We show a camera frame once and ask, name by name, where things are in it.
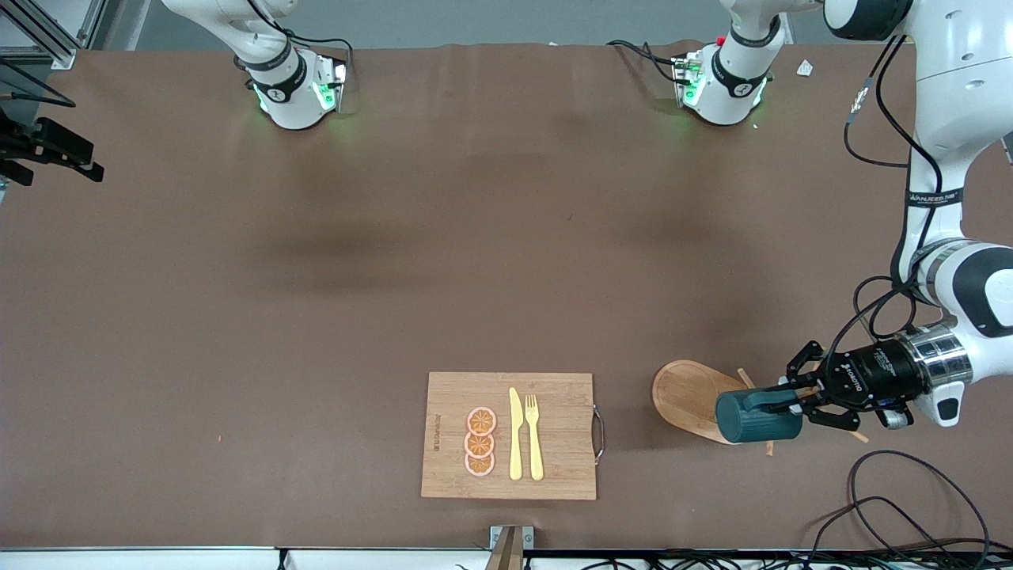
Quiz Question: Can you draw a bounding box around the bamboo cutting board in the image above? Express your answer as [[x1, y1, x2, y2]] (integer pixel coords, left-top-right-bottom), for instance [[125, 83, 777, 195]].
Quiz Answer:
[[420, 372, 606, 501]]

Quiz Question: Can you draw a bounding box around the yellow plastic knife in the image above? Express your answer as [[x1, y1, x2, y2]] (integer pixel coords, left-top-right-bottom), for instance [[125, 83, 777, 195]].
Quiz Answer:
[[509, 387, 524, 481]]

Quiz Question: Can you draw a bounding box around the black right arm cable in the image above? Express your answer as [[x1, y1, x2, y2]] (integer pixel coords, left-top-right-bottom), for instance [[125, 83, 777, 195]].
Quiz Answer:
[[0, 59, 78, 108]]

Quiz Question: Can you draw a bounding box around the metal table edge bracket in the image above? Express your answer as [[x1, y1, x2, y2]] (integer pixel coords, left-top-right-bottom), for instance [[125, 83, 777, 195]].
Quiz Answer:
[[487, 525, 535, 570]]

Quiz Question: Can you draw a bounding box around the dark green cup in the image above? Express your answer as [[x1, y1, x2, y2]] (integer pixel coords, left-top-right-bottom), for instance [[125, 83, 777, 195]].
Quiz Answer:
[[715, 386, 804, 445]]

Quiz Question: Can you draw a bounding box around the black loose cable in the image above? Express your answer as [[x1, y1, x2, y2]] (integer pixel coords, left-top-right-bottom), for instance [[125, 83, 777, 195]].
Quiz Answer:
[[847, 450, 992, 559], [807, 496, 990, 557]]

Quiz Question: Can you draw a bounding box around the aluminium frame beam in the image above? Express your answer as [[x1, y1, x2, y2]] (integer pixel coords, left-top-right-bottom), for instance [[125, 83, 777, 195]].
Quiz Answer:
[[0, 0, 108, 70]]

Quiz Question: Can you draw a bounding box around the wooden mug rack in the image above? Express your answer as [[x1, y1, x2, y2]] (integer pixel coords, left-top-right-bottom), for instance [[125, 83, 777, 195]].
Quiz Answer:
[[651, 348, 870, 458]]

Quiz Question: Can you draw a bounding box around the black base cable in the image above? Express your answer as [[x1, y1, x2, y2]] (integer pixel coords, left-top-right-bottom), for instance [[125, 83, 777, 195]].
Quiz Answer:
[[608, 40, 683, 84], [253, 0, 355, 76]]

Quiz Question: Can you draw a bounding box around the yellow plastic fork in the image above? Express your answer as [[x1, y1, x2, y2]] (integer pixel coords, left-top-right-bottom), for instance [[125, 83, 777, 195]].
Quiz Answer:
[[525, 394, 545, 482]]

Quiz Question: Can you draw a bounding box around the brown table mat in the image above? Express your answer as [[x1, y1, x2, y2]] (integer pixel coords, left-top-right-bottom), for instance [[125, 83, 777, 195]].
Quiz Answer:
[[0, 41, 1013, 551]]

